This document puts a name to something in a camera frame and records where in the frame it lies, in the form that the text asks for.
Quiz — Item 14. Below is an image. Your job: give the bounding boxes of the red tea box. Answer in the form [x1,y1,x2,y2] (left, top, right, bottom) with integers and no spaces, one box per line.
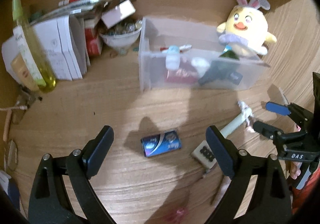
[165,60,199,84]

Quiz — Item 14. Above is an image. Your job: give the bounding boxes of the clear plastic bin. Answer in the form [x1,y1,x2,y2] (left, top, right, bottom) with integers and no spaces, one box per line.
[138,17,269,91]

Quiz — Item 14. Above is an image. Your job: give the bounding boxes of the red small boxes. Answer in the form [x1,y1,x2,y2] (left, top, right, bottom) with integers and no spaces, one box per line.
[84,19,103,58]

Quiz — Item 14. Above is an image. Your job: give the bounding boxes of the red white marker pen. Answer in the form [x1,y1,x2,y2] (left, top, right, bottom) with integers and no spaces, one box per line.
[58,0,100,7]

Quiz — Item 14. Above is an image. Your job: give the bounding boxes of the yellow chick plush toy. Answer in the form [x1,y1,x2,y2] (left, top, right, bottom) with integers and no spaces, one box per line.
[216,0,277,56]

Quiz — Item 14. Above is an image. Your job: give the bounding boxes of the white bowl of marbles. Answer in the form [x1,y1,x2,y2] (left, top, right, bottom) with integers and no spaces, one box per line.
[99,20,143,51]

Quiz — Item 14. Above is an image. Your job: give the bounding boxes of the yellow-green spray bottle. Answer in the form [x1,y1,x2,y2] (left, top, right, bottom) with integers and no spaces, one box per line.
[12,0,56,92]

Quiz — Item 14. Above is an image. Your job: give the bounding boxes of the pale green glue stick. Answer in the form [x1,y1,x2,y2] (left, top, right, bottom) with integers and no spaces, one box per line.
[220,112,246,138]

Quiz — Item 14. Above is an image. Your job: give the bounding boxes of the grey nail polish bottle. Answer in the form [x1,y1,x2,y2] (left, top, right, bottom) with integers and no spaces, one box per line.
[227,71,243,85]

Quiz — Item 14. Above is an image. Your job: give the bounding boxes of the blue gum box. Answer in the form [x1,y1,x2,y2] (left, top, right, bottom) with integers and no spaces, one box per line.
[140,130,182,157]

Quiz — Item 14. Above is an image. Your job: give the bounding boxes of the pink braided keychain charm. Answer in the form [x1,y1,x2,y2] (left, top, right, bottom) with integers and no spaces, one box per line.
[238,100,255,133]

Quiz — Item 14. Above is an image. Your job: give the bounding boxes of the white paper stack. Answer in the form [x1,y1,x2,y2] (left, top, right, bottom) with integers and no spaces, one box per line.
[1,15,91,82]

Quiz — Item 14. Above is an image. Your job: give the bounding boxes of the white charging cable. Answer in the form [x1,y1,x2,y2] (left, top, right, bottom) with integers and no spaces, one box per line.
[0,105,28,111]

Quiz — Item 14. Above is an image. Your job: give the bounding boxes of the white gauze roll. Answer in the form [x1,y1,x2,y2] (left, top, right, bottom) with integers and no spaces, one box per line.
[191,57,210,77]

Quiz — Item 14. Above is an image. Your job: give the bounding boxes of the pink crystal hair clip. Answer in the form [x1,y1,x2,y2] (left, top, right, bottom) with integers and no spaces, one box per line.
[165,207,188,223]

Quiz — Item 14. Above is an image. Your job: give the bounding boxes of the magazines stack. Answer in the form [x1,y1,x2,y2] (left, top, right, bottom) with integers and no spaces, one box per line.
[30,0,108,25]

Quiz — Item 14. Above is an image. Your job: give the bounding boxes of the beige cosmetic tube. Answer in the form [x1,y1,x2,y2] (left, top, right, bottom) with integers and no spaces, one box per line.
[11,53,39,92]

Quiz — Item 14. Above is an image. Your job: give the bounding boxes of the person's right hand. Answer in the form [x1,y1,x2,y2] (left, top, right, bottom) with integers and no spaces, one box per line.
[288,161,301,180]

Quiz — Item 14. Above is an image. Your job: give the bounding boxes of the small pink white box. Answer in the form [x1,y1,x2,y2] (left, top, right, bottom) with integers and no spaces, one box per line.
[101,0,136,29]

